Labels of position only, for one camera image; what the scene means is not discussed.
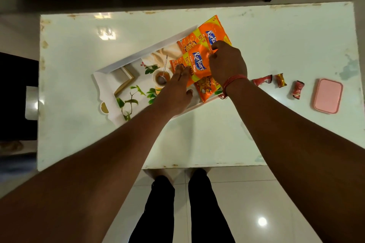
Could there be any person's right forearm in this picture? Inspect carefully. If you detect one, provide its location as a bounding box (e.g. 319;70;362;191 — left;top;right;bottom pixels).
225;79;365;243

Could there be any person's right leg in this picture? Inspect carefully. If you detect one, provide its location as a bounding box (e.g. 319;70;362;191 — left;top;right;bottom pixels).
185;168;236;243

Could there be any white floral tray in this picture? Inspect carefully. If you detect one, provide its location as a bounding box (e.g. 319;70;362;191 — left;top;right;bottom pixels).
92;25;226;128

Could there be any person's left hand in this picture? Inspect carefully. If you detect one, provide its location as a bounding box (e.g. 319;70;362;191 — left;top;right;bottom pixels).
154;65;194;117

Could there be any person's leg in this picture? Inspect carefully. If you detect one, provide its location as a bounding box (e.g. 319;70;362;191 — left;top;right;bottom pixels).
185;168;236;243
128;169;176;243

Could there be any black plastic stool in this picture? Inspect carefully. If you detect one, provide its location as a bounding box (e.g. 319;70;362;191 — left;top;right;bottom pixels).
0;52;39;141

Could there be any person's right hand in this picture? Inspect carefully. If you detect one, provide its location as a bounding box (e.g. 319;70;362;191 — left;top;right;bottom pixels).
208;40;248;87

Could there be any yellow brown candy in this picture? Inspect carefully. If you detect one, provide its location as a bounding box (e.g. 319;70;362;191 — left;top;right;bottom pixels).
274;73;287;88

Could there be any person's left forearm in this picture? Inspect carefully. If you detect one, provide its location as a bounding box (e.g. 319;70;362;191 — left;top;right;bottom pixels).
0;103;171;243

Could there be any red thread bracelet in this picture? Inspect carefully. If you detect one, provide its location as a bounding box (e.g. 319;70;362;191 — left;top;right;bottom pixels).
218;74;248;100

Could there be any pink rectangular lid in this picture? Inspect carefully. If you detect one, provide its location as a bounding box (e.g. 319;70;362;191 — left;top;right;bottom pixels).
313;78;344;115

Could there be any person's left leg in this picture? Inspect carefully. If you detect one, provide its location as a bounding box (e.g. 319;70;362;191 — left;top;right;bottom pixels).
128;169;176;243

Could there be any red candy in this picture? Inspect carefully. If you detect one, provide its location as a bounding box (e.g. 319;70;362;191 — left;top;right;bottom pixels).
291;80;305;100
252;74;273;87

